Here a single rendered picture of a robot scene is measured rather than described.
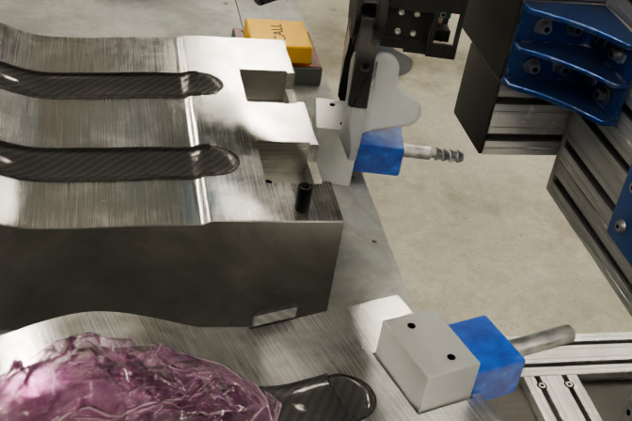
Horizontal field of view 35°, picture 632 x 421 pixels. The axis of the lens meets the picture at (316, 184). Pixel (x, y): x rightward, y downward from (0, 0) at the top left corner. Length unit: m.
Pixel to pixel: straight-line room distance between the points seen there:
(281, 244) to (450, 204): 1.70
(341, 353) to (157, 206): 0.15
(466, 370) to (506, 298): 1.53
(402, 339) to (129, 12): 0.61
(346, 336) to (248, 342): 0.06
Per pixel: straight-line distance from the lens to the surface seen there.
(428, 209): 2.30
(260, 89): 0.82
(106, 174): 0.69
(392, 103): 0.79
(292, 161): 0.73
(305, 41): 0.99
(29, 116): 0.74
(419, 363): 0.57
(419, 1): 0.76
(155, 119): 0.74
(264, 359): 0.59
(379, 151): 0.83
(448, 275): 2.11
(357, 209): 0.82
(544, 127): 1.10
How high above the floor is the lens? 1.26
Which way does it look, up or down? 33 degrees down
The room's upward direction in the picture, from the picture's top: 10 degrees clockwise
